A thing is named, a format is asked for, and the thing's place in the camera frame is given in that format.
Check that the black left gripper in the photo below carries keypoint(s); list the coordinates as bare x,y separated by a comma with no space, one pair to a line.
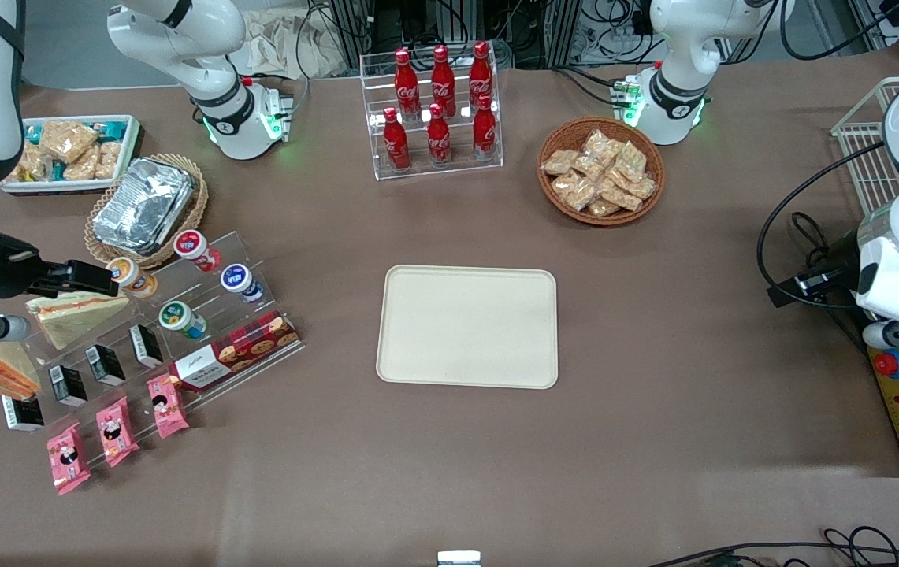
833,272

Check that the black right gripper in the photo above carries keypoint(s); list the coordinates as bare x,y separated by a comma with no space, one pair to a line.
17,270

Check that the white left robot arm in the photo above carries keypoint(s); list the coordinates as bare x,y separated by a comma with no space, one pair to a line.
685,47

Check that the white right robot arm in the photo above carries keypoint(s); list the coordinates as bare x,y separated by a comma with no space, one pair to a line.
209,47

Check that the triangle sandwich thin orange stripe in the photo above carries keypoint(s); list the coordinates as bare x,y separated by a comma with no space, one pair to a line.
75,316

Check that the beige rectangular tray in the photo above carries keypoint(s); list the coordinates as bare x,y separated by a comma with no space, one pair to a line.
466,327

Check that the orange lid yogurt cup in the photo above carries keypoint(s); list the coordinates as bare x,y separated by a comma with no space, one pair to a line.
132,277

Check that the small black drink carton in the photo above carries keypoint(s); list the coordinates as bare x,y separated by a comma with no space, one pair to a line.
68,385
24,412
146,345
105,365

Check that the silver foil lidded container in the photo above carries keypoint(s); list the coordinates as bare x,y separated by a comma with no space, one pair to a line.
142,206

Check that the green lid yogurt cup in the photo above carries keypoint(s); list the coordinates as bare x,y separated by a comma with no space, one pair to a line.
175,315

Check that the red lid yogurt cup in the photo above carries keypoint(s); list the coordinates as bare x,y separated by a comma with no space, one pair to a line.
192,245

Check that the beige puffed snack packet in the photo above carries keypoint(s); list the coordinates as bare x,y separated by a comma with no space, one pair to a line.
81,168
67,140
107,159
33,163

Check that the clear acrylic stepped display stand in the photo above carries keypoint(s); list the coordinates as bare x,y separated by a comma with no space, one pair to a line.
205,295

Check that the oval wicker basket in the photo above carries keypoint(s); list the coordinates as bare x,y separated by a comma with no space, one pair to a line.
193,213

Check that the white rectangular plastic bin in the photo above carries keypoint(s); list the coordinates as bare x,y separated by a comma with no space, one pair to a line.
131,142

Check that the blue lid yogurt cup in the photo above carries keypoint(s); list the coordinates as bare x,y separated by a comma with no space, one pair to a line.
236,277

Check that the pink snack packet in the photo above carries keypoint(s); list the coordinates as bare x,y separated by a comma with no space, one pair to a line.
167,406
67,458
117,431

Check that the teal snack packet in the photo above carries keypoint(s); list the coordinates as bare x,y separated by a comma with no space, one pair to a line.
33,132
109,128

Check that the red tartan cookie box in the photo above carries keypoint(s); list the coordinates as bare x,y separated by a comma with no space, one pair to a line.
236,350

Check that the clear bag of crackers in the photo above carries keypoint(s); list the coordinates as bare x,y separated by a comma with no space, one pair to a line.
631,161
603,208
588,167
559,162
599,145
641,187
622,197
573,190

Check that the round wicker basket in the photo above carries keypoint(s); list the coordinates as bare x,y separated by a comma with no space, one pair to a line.
555,201

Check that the crumpled beige cloth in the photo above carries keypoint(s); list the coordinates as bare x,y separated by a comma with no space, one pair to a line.
291,43

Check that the red cola bottle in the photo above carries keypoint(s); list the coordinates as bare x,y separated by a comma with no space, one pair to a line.
438,142
406,83
395,146
442,79
481,75
484,134

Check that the clear acrylic bottle rack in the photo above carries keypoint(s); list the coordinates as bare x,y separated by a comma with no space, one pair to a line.
433,169

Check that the small silver metal block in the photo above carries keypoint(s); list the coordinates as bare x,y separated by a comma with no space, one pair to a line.
458,559

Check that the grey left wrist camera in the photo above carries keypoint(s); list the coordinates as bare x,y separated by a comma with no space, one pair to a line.
882,335

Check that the aluminium equipment frame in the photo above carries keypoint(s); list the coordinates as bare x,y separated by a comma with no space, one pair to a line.
417,24

